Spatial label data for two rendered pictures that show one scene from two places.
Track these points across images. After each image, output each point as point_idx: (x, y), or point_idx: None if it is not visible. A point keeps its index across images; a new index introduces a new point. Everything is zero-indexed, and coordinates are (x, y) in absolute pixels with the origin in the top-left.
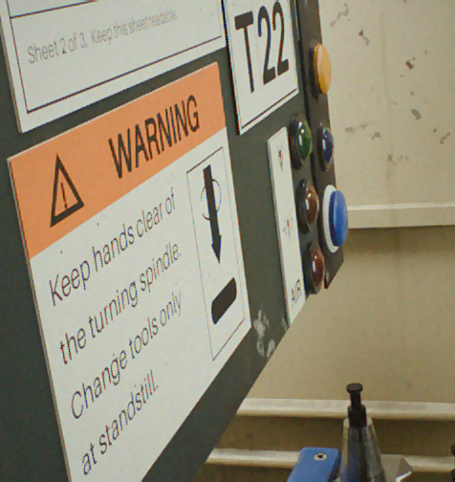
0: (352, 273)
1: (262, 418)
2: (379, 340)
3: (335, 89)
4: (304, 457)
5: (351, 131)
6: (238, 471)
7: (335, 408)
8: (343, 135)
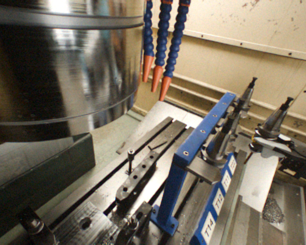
0: (246, 62)
1: (208, 89)
2: (244, 79)
3: (272, 6)
4: (227, 93)
5: (269, 21)
6: (198, 98)
7: (225, 91)
8: (266, 22)
